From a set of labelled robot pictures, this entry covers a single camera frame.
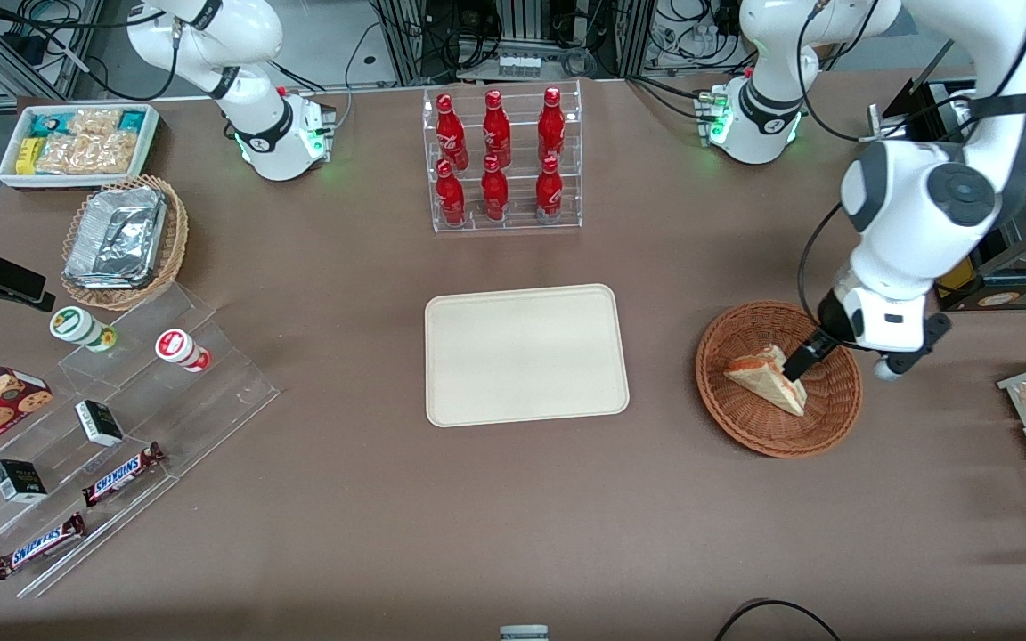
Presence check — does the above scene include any triangle sandwich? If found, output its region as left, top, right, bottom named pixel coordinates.
left=724, top=345, right=810, bottom=418

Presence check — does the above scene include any brown wicker basket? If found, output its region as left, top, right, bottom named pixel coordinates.
left=696, top=301, right=863, bottom=459

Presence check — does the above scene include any cream plastic tray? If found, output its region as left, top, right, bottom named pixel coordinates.
left=425, top=283, right=631, bottom=428

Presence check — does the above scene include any light wicker basket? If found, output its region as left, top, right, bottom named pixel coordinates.
left=61, top=174, right=190, bottom=312

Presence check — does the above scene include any red cola bottle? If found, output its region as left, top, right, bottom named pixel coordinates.
left=436, top=159, right=467, bottom=226
left=538, top=86, right=566, bottom=163
left=436, top=93, right=469, bottom=170
left=535, top=156, right=564, bottom=223
left=483, top=89, right=512, bottom=168
left=481, top=154, right=510, bottom=222

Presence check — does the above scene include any clear acrylic bottle rack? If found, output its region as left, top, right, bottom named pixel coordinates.
left=422, top=80, right=583, bottom=234

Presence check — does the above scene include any clear acrylic stepped stand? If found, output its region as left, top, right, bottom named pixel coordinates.
left=0, top=283, right=281, bottom=599

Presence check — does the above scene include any red label yogurt cup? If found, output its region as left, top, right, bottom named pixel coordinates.
left=155, top=329, right=212, bottom=373

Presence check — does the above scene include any snickers chocolate bar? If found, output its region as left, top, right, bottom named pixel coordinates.
left=0, top=513, right=87, bottom=580
left=82, top=442, right=167, bottom=507

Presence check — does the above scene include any silver foil container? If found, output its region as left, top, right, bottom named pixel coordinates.
left=64, top=187, right=168, bottom=290

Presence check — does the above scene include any small black carton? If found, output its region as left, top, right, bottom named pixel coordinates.
left=0, top=459, right=48, bottom=504
left=75, top=400, right=126, bottom=447

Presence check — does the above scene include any green label yogurt cup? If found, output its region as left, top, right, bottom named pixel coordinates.
left=50, top=306, right=118, bottom=353

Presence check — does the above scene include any clear rice cracker bag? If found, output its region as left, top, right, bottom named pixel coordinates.
left=36, top=109, right=138, bottom=175

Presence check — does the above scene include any white rectangular snack bin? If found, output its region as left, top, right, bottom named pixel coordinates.
left=0, top=103, right=160, bottom=190

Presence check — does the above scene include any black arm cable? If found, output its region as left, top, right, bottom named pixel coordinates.
left=796, top=201, right=852, bottom=348

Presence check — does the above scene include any black floor cable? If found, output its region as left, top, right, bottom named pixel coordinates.
left=713, top=598, right=843, bottom=641

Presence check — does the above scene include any equipment rack with cables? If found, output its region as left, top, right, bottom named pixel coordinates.
left=370, top=0, right=745, bottom=86

